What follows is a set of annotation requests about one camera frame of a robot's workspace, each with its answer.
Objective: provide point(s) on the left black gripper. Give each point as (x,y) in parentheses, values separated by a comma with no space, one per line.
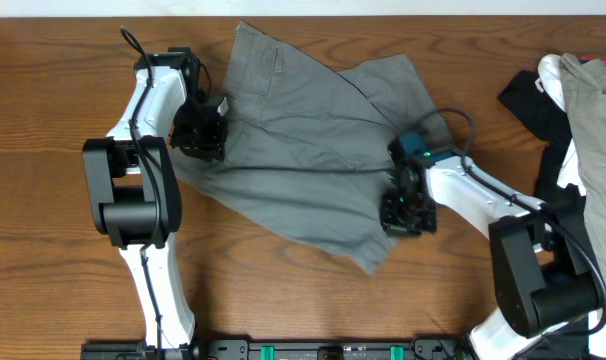
(211,147)

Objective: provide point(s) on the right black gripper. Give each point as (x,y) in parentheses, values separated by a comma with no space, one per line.
(393,225)

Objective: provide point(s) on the grey shorts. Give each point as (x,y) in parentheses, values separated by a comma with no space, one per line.
(306,155)

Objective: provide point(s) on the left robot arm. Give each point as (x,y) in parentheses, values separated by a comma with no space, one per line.
(135,199)

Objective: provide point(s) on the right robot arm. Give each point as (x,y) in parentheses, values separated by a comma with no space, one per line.
(544,269)

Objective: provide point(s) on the black garment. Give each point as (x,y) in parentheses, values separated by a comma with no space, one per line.
(540,115)

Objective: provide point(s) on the olive grey garment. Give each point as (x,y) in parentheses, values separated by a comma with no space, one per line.
(584,92)

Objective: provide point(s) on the white garment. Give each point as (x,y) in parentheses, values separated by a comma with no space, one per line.
(549,82)

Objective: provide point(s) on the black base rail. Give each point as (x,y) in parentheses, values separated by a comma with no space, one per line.
(426,348)

